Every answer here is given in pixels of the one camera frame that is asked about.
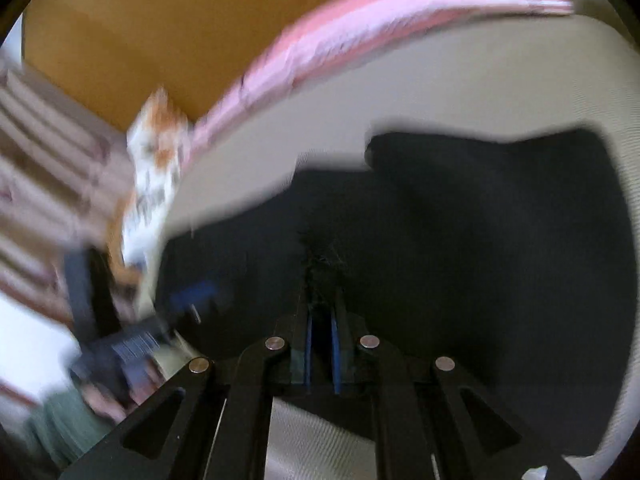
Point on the pink striped tree-print pillow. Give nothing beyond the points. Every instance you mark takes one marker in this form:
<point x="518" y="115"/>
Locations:
<point x="375" y="25"/>

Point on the black pants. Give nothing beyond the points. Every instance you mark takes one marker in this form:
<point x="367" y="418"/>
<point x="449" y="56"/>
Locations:
<point x="450" y="260"/>

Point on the striped curtain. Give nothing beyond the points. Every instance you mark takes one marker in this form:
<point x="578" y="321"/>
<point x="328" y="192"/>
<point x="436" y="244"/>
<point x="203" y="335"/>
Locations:
<point x="45" y="160"/>

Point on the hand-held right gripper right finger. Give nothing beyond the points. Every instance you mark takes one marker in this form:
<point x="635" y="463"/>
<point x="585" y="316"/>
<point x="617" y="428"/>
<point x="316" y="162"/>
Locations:
<point x="337" y="355"/>

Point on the wooden headboard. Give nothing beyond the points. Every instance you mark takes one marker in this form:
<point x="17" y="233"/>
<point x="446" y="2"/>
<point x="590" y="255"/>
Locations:
<point x="150" y="35"/>

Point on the person's left hand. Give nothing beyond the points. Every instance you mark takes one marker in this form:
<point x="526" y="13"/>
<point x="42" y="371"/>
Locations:
<point x="107" y="405"/>

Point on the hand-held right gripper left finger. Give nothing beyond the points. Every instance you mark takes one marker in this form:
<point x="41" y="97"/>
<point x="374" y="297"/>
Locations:
<point x="307" y="355"/>

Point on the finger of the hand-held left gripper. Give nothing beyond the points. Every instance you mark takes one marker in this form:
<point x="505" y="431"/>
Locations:
<point x="80" y="285"/>
<point x="195" y="300"/>

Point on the white orange floral pillow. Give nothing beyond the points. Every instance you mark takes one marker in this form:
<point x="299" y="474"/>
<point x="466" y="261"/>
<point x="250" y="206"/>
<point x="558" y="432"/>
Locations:
<point x="155" y="170"/>

